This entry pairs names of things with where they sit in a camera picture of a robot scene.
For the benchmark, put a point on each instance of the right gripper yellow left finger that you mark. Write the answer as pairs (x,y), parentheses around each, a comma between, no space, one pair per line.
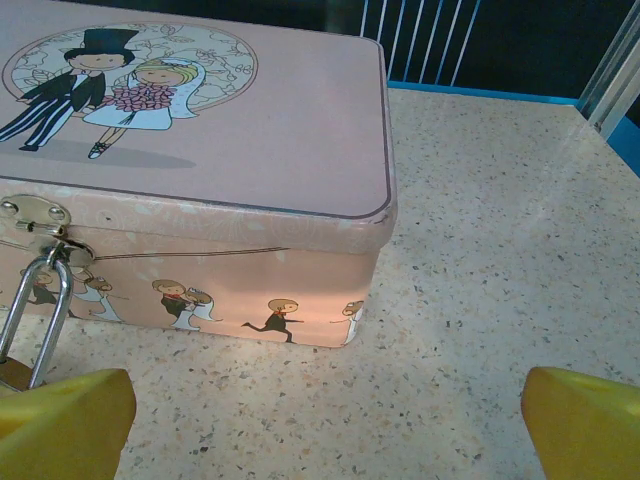
(65,430)

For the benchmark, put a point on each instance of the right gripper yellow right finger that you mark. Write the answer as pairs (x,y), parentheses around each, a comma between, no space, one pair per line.
(590,430)

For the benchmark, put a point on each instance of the brass padlock with long shackle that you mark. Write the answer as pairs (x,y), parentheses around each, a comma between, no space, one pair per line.
(59,305)

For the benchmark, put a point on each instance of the silver metal box hasp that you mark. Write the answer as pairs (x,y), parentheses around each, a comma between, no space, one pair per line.
(37,212)

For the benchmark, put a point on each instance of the pink wedding cartoon tin box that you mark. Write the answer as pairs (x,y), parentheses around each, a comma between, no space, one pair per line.
(280,150)

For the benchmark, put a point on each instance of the aluminium frame post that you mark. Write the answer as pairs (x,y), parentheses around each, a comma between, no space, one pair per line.
(607,80)

